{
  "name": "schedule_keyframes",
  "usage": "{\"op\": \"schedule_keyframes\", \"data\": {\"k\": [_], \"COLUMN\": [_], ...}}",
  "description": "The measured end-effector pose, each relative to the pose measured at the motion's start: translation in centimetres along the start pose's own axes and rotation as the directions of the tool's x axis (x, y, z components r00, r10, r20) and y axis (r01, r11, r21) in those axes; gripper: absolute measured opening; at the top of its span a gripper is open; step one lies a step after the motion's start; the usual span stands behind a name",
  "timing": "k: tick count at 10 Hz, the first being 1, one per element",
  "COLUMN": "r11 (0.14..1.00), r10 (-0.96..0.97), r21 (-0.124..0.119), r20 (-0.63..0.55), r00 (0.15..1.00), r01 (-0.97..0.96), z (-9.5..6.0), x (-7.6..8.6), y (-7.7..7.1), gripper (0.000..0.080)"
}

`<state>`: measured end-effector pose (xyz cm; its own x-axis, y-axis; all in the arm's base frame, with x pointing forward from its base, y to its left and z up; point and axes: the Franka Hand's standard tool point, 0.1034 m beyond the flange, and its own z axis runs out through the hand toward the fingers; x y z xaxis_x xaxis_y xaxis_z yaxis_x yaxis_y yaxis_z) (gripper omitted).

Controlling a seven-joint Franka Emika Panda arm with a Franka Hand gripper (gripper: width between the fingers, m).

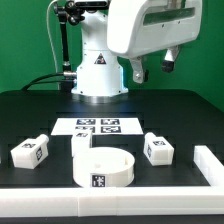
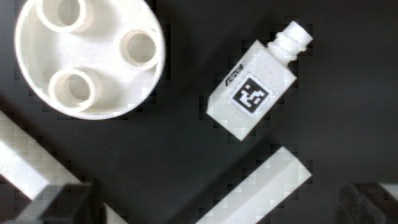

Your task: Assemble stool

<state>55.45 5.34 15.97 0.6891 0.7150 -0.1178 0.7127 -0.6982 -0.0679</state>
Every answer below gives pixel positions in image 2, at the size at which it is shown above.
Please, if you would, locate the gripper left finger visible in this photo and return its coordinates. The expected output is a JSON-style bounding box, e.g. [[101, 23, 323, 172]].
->
[[14, 182, 107, 224]]

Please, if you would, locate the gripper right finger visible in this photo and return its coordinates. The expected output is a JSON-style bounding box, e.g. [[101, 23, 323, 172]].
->
[[336, 183, 398, 224]]

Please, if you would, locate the white stool leg with tag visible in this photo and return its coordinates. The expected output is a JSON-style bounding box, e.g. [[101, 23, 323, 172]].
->
[[206, 21, 313, 140]]

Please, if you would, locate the white round stool seat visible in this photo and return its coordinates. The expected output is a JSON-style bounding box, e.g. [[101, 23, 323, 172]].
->
[[14, 0, 165, 120]]

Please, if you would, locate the white front fence bar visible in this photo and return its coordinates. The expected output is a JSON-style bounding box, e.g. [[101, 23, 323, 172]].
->
[[0, 111, 128, 224]]

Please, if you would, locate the white fence bar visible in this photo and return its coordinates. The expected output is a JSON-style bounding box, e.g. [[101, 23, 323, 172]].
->
[[0, 111, 128, 224], [195, 147, 313, 224]]

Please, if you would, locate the white right fence bar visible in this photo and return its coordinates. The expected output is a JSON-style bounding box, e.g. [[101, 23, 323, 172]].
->
[[195, 147, 313, 224]]

